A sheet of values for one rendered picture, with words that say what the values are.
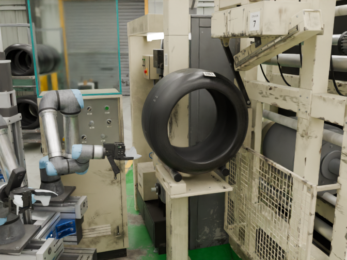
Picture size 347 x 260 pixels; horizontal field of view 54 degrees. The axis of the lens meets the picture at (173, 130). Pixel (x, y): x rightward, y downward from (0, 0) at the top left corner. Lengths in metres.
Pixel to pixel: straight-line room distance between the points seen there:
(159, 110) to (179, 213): 0.90
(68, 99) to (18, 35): 10.65
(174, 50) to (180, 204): 1.01
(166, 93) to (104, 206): 1.17
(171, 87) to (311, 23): 0.70
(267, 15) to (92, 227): 1.88
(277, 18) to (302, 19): 0.12
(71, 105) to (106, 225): 1.05
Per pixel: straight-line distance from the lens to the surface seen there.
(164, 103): 1.73
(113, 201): 2.61
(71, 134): 2.10
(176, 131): 2.18
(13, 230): 1.81
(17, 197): 1.35
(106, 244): 2.77
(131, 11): 11.36
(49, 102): 1.99
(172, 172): 1.91
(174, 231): 2.45
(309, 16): 1.66
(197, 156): 2.13
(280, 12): 1.68
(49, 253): 1.84
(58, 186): 2.21
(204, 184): 2.04
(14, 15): 12.67
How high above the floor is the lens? 1.59
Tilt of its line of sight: 14 degrees down
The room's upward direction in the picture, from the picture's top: straight up
